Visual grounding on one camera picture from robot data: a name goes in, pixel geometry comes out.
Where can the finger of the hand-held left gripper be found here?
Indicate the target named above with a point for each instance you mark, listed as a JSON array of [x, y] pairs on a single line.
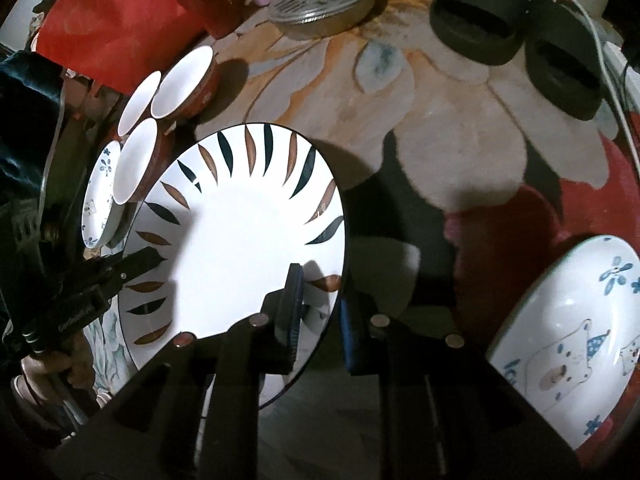
[[130, 270]]

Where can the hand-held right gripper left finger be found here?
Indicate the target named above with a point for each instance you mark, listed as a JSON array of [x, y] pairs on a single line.
[[292, 305]]

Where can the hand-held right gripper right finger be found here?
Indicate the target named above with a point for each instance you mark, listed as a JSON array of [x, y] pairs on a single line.
[[352, 335]]

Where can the small blue flower plate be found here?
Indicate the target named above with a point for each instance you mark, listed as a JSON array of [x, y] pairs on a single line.
[[97, 195]]

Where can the large leaf pattern plate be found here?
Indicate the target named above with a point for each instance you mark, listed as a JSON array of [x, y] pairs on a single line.
[[235, 240]]

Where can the white bear print bowl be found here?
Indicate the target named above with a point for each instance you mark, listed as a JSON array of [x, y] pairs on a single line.
[[565, 320]]

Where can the person's left hand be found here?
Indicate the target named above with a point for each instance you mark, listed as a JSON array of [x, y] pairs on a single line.
[[52, 367]]

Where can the red bowl white inside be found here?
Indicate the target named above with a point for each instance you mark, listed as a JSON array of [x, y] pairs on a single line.
[[135, 160], [137, 102], [182, 82]]

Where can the floral rug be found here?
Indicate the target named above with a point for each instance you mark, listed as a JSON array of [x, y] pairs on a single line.
[[450, 110]]

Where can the red box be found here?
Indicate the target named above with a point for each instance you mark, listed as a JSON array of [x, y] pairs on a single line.
[[115, 25]]

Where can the round perforated metal lid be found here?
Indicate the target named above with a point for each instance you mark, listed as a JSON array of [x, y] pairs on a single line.
[[320, 2]]

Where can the black slipper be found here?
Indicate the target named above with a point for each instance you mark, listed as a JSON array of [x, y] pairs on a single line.
[[565, 65], [475, 20]]

